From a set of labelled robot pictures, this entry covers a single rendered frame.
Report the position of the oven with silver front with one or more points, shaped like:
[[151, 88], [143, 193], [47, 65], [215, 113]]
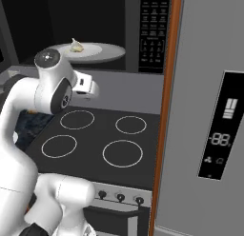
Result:
[[127, 211]]

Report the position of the black microwave oven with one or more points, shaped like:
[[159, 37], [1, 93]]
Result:
[[152, 30]]

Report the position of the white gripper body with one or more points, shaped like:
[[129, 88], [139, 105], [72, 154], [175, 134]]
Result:
[[94, 90]]

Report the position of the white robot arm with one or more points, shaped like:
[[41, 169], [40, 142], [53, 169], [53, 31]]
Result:
[[19, 170]]

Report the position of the brown wooden side panel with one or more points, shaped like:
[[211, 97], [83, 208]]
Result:
[[166, 103]]

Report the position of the black oven knob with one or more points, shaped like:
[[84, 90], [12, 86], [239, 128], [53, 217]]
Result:
[[120, 197], [101, 194], [139, 200]]

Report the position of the grey fridge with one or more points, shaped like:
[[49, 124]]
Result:
[[203, 119]]

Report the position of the microwave door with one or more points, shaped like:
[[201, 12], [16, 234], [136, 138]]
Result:
[[7, 36]]

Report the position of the garlic bulb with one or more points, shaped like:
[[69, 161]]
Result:
[[76, 47]]

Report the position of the black hob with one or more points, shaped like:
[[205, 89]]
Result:
[[95, 141]]

